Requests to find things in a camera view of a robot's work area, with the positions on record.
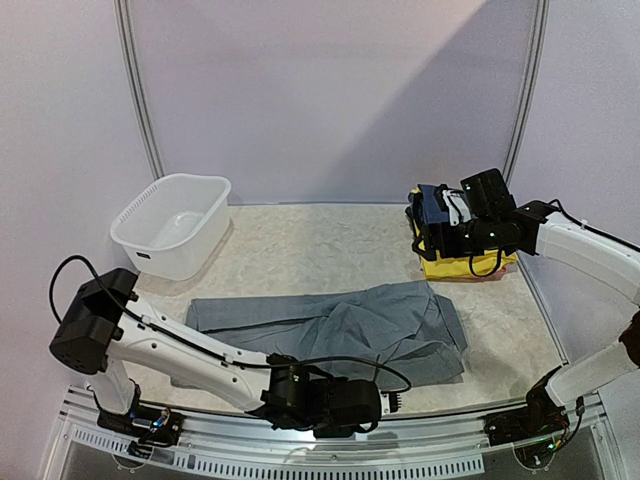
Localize navy blue tank top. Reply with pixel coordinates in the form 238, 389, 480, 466
405, 184, 457, 235

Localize grey denim cloth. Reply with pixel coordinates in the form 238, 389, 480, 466
186, 281, 468, 389

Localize white plastic wash basin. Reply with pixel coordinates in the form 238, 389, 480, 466
110, 173, 231, 281

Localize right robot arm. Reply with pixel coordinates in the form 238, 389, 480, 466
406, 180, 639, 436

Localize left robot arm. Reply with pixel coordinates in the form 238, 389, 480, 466
49, 268, 400, 447

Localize yellow shorts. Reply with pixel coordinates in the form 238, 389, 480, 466
409, 185, 519, 282

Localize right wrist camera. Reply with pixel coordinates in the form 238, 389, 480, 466
460, 168, 516, 220

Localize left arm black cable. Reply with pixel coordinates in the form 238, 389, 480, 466
48, 254, 414, 396

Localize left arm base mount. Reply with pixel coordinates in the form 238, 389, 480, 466
94, 383, 186, 460

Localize front aluminium rail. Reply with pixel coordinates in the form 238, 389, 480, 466
39, 387, 626, 479

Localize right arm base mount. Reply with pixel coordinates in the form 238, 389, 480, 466
482, 367, 585, 472

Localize right aluminium corner post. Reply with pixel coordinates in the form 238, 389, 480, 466
502, 0, 550, 184

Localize aluminium corner post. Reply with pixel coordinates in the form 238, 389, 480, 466
113, 0, 166, 179
502, 0, 550, 184

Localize left aluminium corner post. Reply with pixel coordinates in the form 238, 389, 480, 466
113, 0, 166, 179

